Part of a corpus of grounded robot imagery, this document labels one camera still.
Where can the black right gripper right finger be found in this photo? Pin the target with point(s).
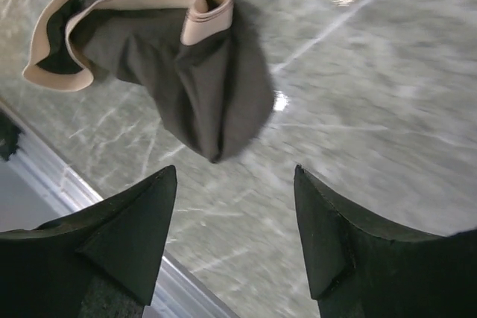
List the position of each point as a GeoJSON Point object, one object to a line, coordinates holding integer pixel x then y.
{"type": "Point", "coordinates": [360, 264]}

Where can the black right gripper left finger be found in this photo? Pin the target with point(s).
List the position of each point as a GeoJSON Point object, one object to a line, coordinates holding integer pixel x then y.
{"type": "Point", "coordinates": [102, 261]}

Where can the dark grey boxer briefs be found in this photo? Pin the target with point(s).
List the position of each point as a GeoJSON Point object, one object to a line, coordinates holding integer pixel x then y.
{"type": "Point", "coordinates": [200, 61]}

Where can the aluminium table edge rail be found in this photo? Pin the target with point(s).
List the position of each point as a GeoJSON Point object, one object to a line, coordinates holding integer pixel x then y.
{"type": "Point", "coordinates": [177, 294]}

